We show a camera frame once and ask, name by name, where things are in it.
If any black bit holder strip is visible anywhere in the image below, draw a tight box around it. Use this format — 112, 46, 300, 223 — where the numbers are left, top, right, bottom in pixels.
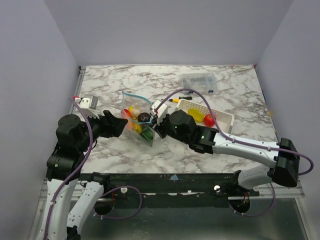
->
178, 95, 193, 100

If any white perforated plastic basket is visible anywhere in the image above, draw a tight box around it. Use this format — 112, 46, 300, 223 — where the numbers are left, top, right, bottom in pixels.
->
174, 98, 235, 134

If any clear plastic screw box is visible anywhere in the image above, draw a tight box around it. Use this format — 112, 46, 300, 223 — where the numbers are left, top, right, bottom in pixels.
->
180, 73, 218, 94

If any green toy leafy vegetable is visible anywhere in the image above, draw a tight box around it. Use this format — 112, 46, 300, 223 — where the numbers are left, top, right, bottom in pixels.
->
140, 126, 154, 142

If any yellow handled screwdriver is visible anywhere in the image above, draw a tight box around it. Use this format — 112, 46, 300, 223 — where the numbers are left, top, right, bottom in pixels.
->
169, 98, 180, 103

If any yellow toy banana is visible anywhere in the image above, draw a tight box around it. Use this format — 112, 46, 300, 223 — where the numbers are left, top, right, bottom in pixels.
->
132, 123, 143, 134

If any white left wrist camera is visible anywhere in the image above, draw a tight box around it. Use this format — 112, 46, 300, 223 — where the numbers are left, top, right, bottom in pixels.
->
73, 95, 99, 119

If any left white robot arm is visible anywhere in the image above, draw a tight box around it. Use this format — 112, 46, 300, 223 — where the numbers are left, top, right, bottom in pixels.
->
37, 110, 128, 240

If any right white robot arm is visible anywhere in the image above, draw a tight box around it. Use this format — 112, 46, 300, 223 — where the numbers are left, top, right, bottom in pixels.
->
151, 110, 300, 196

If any clear zip top bag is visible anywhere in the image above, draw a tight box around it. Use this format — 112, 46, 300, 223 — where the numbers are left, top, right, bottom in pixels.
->
120, 91, 155, 147

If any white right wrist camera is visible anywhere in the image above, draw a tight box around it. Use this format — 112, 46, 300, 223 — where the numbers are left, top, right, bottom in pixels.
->
150, 99, 168, 125

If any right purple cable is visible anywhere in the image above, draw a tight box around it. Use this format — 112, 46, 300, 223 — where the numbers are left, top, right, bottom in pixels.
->
154, 88, 314, 217

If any beige toy garlic bulb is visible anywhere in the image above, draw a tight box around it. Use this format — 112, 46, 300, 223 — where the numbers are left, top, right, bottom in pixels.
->
131, 108, 141, 119

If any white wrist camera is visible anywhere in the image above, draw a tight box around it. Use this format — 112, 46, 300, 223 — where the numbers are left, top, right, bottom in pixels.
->
150, 99, 168, 125
73, 95, 99, 119

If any purple cable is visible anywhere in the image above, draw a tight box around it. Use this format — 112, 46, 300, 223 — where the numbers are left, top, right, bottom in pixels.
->
154, 88, 314, 217
42, 97, 143, 240

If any red toy strawberry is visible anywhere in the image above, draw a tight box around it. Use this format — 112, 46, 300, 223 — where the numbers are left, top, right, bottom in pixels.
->
203, 114, 216, 128

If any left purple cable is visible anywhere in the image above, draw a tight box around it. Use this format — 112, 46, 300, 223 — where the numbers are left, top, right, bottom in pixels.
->
42, 97, 143, 240

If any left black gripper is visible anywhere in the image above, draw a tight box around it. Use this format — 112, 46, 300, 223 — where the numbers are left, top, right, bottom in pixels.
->
78, 108, 129, 151

